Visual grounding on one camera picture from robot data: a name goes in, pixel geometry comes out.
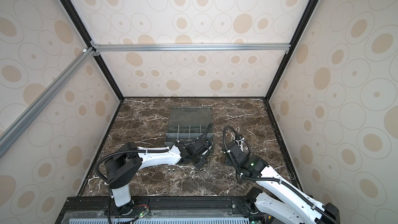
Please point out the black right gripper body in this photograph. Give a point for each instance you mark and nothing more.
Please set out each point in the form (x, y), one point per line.
(227, 163)

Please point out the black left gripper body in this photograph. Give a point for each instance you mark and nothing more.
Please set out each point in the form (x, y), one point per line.
(197, 162)

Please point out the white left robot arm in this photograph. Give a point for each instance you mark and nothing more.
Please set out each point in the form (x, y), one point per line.
(117, 169)

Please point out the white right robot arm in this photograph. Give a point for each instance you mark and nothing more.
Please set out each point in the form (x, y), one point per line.
(292, 206)

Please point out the pile of screws and nuts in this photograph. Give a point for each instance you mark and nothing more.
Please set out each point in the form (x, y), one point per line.
(171, 170)

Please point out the clear plastic compartment box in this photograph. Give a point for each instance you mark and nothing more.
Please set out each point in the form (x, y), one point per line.
(188, 124)

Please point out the silver aluminium crossbar rear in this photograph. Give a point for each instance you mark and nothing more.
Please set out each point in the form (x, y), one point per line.
(192, 47)

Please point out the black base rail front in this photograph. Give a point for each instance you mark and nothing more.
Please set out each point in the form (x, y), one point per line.
(161, 210)

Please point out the black corner frame post left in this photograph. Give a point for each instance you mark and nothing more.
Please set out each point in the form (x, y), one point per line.
(79, 25)

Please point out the black corner frame post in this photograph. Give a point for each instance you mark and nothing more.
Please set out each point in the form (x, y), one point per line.
(302, 24)
(79, 25)

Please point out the silver aluminium rail left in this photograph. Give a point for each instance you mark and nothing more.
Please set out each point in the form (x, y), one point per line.
(17, 128)

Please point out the black corner frame post right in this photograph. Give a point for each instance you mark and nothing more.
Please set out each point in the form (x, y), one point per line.
(302, 24)

